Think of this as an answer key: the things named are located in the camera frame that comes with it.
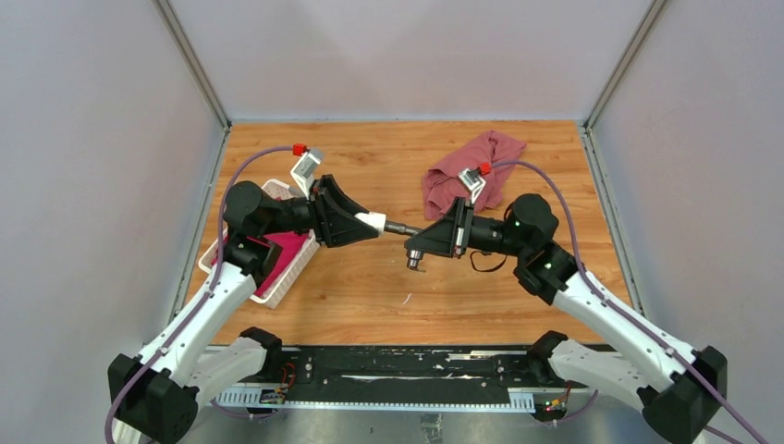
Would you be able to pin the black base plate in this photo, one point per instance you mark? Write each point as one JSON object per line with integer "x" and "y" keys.
{"x": 398, "y": 374}

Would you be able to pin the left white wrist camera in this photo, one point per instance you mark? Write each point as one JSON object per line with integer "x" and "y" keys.
{"x": 303, "y": 171}

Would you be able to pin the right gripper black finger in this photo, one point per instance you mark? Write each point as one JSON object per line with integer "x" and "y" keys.
{"x": 447, "y": 227}
{"x": 442, "y": 247}

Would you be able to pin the white pipe elbow fitting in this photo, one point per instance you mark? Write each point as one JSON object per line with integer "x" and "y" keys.
{"x": 375, "y": 220}

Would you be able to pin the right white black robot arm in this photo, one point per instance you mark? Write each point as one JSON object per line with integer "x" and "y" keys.
{"x": 676, "y": 387}

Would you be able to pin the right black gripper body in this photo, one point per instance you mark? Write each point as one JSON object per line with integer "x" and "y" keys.
{"x": 467, "y": 240}

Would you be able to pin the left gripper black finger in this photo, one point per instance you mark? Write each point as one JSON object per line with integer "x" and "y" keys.
{"x": 339, "y": 205}
{"x": 347, "y": 232}

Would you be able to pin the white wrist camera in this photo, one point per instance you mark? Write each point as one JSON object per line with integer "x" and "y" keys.
{"x": 474, "y": 183}
{"x": 303, "y": 171}

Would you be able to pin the dusty pink cloth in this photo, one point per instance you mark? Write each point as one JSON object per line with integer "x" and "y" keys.
{"x": 441, "y": 185}

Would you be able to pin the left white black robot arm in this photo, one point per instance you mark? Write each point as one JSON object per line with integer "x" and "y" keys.
{"x": 158, "y": 392}

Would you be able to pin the white plastic basket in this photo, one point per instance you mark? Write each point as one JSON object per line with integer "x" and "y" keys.
{"x": 297, "y": 252}

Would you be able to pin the magenta cloth in basket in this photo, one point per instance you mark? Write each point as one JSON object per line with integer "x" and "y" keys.
{"x": 251, "y": 217}

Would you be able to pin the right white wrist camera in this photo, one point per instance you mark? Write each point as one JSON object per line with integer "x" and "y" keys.
{"x": 474, "y": 183}

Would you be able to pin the aluminium frame rail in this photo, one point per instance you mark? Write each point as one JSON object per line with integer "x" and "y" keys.
{"x": 367, "y": 401}

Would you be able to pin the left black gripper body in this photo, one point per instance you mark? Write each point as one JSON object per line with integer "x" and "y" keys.
{"x": 322, "y": 214}

